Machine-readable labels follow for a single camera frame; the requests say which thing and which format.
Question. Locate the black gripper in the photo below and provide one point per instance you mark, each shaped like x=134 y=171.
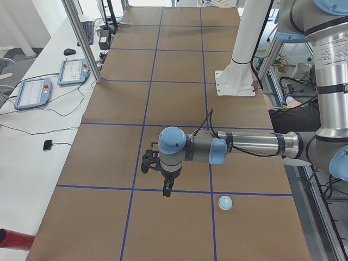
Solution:
x=169 y=175

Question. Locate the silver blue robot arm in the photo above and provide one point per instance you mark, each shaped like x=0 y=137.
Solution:
x=324 y=25

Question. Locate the small black square device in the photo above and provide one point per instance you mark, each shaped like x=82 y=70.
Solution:
x=47 y=144

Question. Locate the seated person in black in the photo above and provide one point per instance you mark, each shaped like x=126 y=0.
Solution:
x=294 y=117

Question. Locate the far blue teach pendant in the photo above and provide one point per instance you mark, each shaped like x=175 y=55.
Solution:
x=73 y=72

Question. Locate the blue teach pendant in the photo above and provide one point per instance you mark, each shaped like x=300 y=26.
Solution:
x=73 y=72
x=33 y=93

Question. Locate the black power box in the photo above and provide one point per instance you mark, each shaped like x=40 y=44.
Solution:
x=104 y=40

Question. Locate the near blue teach pendant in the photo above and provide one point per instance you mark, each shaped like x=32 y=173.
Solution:
x=33 y=93

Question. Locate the black computer mouse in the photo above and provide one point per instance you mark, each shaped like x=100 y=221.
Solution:
x=69 y=51

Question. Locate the red cylinder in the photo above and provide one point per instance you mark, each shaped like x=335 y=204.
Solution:
x=16 y=240

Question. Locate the black keyboard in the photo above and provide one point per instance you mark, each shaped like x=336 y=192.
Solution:
x=88 y=27

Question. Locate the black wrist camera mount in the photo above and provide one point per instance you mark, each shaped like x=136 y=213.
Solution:
x=151 y=160

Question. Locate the white pedestal column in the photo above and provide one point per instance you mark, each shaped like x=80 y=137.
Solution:
x=237 y=79

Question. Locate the aluminium frame post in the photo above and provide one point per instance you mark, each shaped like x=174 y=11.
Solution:
x=72 y=14

